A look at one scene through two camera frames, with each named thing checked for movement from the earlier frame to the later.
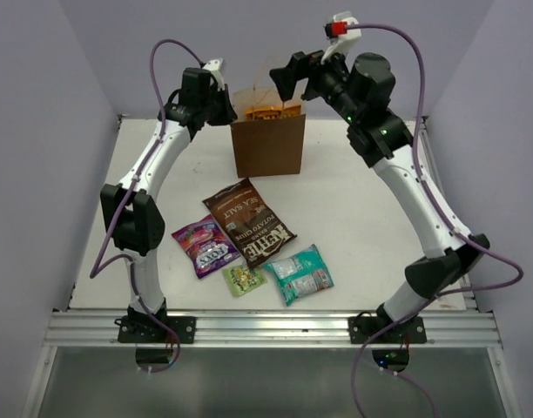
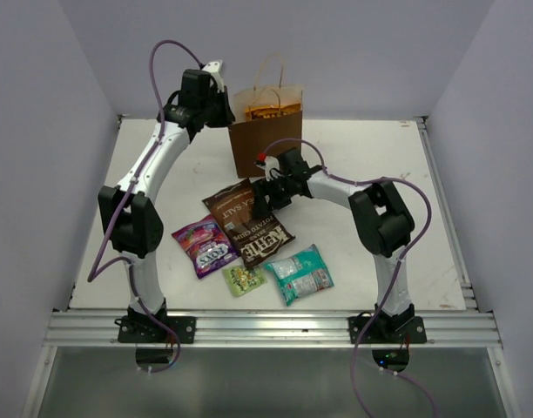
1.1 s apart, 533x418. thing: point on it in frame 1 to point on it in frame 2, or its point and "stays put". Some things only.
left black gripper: (229, 114) stays put
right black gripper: (300, 67) to (262, 188)
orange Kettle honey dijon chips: (269, 112) stays put
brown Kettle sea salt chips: (253, 229) stays put
